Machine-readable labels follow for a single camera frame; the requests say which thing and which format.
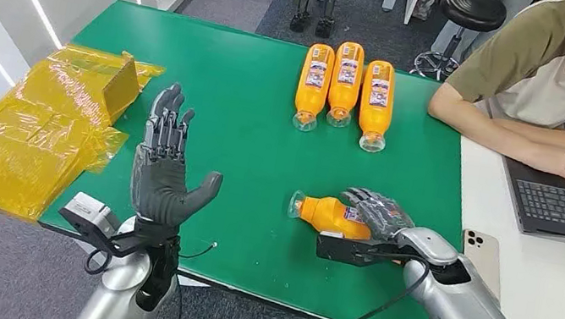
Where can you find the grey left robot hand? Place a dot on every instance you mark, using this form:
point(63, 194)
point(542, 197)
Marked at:
point(159, 184)

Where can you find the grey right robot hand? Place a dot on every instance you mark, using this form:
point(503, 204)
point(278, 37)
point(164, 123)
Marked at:
point(381, 213)

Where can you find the orange juice bottle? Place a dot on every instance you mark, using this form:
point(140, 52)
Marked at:
point(327, 215)
point(344, 94)
point(374, 116)
point(312, 95)

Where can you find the person's left forearm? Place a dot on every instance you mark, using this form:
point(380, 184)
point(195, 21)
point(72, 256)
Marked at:
point(558, 139)

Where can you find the person's right forearm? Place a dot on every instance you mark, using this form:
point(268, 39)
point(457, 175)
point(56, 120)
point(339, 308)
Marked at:
point(480, 127)

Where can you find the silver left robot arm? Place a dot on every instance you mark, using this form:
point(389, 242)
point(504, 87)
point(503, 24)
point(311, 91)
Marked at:
point(116, 296)

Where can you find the green table mat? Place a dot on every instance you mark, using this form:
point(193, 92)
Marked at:
point(235, 173)

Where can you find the person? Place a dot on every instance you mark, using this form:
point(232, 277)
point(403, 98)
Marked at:
point(543, 91)

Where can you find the beige smartphone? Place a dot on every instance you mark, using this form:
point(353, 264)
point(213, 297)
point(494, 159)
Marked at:
point(482, 258)

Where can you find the yellow plastic film pile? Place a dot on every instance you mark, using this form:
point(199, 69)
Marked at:
point(30, 141)

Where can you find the black round stool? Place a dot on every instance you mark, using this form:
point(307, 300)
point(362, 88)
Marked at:
point(474, 7)

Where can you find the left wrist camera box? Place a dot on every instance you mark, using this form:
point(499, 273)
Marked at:
point(89, 215)

